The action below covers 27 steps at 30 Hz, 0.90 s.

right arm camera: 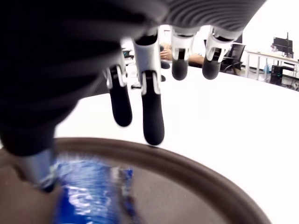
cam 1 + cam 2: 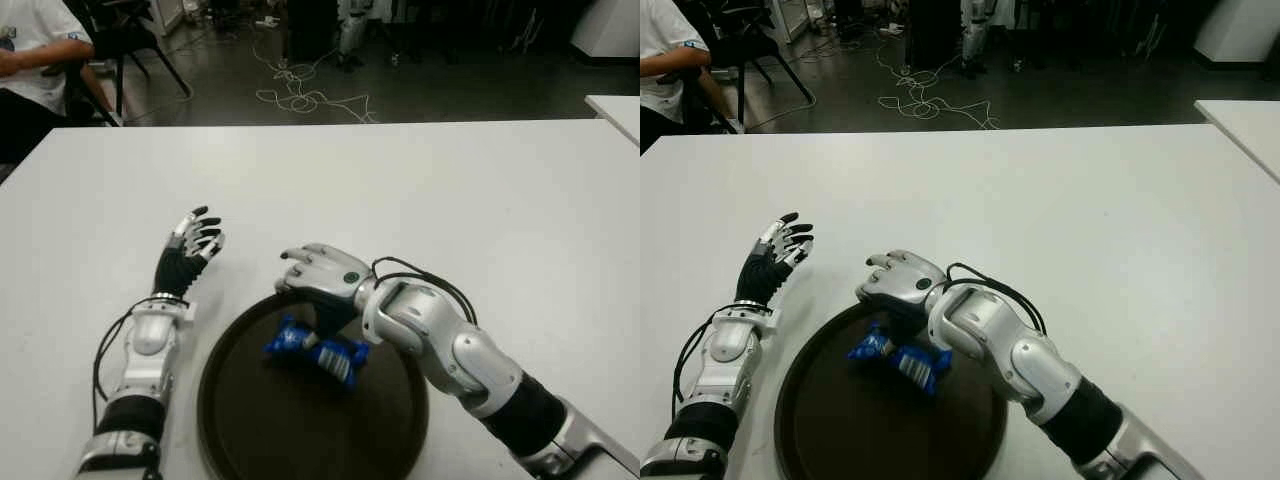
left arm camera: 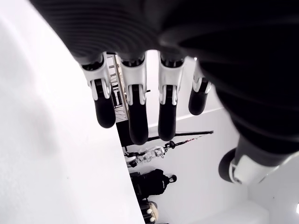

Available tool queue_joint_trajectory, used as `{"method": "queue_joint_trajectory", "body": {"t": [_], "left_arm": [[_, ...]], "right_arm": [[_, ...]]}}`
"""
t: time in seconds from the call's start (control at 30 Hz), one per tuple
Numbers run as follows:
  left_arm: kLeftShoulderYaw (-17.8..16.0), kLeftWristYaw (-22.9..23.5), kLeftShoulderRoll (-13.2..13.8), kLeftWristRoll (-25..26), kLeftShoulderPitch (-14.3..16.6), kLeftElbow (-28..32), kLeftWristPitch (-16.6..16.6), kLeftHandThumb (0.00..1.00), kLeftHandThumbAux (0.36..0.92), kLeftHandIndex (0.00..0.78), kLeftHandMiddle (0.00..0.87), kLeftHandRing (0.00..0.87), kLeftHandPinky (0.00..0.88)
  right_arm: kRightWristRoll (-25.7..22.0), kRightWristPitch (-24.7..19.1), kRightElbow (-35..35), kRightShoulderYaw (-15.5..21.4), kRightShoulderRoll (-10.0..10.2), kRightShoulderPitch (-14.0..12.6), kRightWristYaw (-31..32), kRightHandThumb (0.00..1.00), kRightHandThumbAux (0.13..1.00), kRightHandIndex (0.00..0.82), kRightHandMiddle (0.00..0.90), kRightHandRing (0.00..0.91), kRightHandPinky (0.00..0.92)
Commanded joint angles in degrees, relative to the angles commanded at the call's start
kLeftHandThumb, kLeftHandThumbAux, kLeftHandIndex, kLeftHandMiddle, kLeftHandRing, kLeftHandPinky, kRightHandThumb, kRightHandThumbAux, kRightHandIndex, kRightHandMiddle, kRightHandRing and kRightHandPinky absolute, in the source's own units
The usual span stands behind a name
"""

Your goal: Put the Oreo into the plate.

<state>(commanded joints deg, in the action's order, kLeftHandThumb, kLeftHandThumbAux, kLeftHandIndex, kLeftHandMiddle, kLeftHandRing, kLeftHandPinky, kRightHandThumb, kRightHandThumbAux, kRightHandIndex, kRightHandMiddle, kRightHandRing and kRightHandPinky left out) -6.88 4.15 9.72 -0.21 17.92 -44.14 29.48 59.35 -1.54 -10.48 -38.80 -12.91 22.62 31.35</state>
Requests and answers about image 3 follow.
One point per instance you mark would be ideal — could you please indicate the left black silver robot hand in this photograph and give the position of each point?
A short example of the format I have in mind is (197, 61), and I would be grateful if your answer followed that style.
(163, 23)

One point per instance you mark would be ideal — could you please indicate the long black pole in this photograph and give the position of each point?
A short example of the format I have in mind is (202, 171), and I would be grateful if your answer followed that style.
(198, 133)

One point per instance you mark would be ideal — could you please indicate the thin rod with red marks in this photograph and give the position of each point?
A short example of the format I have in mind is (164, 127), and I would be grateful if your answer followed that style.
(184, 142)

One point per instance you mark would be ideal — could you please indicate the white and black machine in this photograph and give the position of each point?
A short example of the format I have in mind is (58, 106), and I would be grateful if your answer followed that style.
(149, 155)

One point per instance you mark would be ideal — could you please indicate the person in black clothes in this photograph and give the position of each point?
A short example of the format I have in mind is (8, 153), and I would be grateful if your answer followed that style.
(151, 184)

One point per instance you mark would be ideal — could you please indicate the pale round-topped floor items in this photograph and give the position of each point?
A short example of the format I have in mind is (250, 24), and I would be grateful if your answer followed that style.
(151, 211)

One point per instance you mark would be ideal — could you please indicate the metal rack frame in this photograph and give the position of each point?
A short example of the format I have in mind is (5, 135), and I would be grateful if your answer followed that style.
(118, 77)

